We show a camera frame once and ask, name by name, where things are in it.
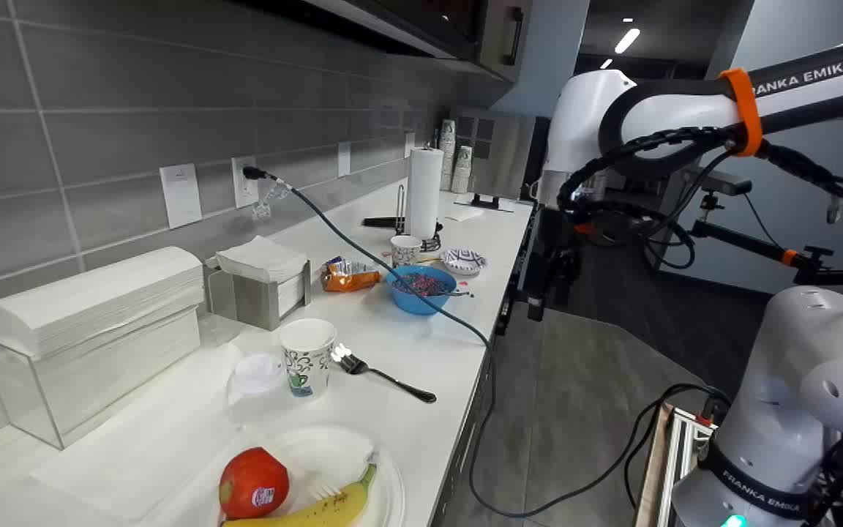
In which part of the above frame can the printed paper cup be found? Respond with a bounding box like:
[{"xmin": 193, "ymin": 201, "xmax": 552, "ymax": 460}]
[{"xmin": 277, "ymin": 317, "xmax": 341, "ymax": 400}]

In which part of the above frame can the white plate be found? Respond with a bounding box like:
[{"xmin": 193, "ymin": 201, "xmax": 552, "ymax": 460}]
[{"xmin": 162, "ymin": 421, "xmax": 408, "ymax": 527}]

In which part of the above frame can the white printed mug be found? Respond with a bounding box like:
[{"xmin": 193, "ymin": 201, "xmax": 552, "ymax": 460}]
[{"xmin": 389, "ymin": 232, "xmax": 426, "ymax": 266}]

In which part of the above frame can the blue bowl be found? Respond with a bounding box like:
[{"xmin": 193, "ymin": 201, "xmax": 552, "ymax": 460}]
[{"xmin": 383, "ymin": 260, "xmax": 461, "ymax": 318}]

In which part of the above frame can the white paper towel roll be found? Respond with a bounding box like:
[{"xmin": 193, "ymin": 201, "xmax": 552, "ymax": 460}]
[{"xmin": 404, "ymin": 143, "xmax": 448, "ymax": 242}]

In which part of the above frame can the metal fork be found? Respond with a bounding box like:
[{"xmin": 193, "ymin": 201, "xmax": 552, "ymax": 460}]
[{"xmin": 328, "ymin": 343, "xmax": 439, "ymax": 406}]

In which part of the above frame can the stack of white cups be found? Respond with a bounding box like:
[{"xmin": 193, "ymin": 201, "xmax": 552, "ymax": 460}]
[{"xmin": 439, "ymin": 118, "xmax": 474, "ymax": 195}]

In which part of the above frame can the grey napkin holder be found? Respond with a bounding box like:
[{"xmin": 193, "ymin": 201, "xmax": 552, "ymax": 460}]
[{"xmin": 206, "ymin": 235, "xmax": 315, "ymax": 332}]

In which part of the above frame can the white paper napkin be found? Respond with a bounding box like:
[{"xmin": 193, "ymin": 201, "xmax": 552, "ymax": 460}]
[{"xmin": 227, "ymin": 349, "xmax": 287, "ymax": 406}]

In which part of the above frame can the yellow banana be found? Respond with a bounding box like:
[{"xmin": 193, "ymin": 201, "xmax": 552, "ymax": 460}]
[{"xmin": 227, "ymin": 460, "xmax": 383, "ymax": 527}]

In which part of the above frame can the red apple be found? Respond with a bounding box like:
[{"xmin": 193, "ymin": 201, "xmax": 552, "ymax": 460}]
[{"xmin": 218, "ymin": 444, "xmax": 294, "ymax": 522}]

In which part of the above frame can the wooden robot cart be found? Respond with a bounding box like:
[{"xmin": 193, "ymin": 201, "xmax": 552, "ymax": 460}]
[{"xmin": 634, "ymin": 400, "xmax": 720, "ymax": 527}]

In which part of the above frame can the clear folded towel dispenser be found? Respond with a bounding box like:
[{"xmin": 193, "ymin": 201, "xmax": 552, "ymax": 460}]
[{"xmin": 0, "ymin": 242, "xmax": 209, "ymax": 452}]

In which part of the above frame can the black power cable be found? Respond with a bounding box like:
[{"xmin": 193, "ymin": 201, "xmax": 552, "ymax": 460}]
[{"xmin": 241, "ymin": 165, "xmax": 739, "ymax": 522}]

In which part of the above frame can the dark wall cabinet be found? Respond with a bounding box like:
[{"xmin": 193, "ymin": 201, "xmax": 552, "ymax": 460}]
[{"xmin": 243, "ymin": 0, "xmax": 534, "ymax": 83}]

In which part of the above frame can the black camera tripod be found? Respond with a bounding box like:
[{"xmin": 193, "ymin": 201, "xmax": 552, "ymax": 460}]
[{"xmin": 685, "ymin": 170, "xmax": 843, "ymax": 291}]

